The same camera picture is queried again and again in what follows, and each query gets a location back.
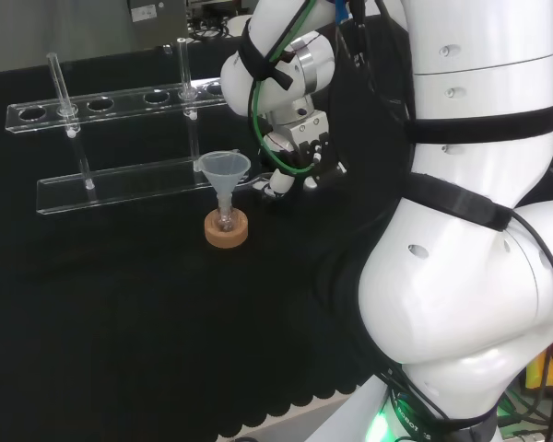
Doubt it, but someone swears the grey metal box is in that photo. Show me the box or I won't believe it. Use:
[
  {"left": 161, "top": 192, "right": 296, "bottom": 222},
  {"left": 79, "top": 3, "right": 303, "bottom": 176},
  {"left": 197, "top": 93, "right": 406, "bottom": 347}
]
[{"left": 125, "top": 0, "right": 188, "bottom": 50}]

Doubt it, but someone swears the clear funnel stand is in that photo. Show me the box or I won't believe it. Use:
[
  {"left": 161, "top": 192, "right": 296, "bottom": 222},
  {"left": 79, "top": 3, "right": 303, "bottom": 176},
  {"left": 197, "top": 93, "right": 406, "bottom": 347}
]
[{"left": 4, "top": 38, "right": 241, "bottom": 218}]

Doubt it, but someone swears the translucent plastic funnel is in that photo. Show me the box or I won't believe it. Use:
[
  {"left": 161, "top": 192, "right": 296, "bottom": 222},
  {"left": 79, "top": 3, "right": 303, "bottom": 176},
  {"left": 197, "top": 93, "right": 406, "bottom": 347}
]
[{"left": 194, "top": 150, "right": 252, "bottom": 209}]

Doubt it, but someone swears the yellow stop button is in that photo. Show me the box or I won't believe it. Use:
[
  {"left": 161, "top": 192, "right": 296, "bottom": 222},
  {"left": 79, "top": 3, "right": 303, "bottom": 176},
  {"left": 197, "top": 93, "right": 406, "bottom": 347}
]
[{"left": 524, "top": 358, "right": 553, "bottom": 392}]

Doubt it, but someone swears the cork ring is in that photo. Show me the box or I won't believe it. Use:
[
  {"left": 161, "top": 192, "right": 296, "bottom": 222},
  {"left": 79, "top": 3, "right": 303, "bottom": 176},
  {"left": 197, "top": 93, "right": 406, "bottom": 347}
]
[{"left": 204, "top": 208, "right": 251, "bottom": 250}]

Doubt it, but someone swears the small round-bottom flask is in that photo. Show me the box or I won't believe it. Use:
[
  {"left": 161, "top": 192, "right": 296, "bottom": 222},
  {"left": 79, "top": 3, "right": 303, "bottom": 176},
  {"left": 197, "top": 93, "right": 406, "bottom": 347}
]
[{"left": 214, "top": 201, "right": 239, "bottom": 232}]

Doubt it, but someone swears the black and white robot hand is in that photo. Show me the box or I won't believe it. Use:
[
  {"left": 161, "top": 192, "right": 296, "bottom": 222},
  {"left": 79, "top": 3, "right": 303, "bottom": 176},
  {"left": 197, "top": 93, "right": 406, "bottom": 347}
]
[{"left": 257, "top": 109, "right": 349, "bottom": 202}]

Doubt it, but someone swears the black bench cloth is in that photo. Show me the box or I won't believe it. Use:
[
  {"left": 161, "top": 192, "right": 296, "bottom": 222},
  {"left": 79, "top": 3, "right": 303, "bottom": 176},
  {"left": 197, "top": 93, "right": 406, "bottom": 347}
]
[{"left": 0, "top": 13, "right": 420, "bottom": 442}]

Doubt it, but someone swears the green cable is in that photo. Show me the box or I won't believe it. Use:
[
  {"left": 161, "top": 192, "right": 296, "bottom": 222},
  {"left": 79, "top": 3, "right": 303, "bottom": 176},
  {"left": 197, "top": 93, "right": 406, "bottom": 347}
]
[{"left": 250, "top": 0, "right": 317, "bottom": 177}]

